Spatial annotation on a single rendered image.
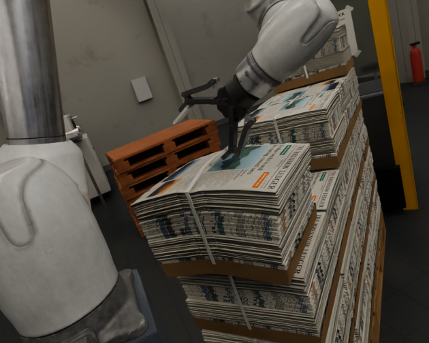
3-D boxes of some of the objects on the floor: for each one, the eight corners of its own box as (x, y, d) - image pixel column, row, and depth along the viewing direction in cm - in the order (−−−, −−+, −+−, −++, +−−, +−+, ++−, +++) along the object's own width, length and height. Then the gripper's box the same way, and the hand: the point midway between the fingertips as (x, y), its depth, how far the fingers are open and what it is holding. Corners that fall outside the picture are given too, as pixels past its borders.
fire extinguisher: (434, 80, 515) (429, 38, 496) (421, 86, 507) (415, 43, 488) (417, 82, 541) (411, 41, 522) (404, 87, 533) (399, 47, 514)
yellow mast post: (403, 209, 226) (351, -99, 172) (403, 203, 233) (353, -95, 179) (418, 209, 221) (370, -108, 167) (417, 203, 228) (370, -104, 174)
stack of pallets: (212, 177, 423) (191, 118, 400) (239, 190, 353) (216, 119, 330) (130, 216, 391) (101, 153, 367) (141, 239, 321) (107, 162, 297)
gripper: (201, 43, 68) (152, 110, 81) (283, 133, 68) (220, 186, 81) (218, 39, 74) (169, 103, 87) (293, 122, 74) (232, 173, 87)
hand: (196, 139), depth 83 cm, fingers open, 13 cm apart
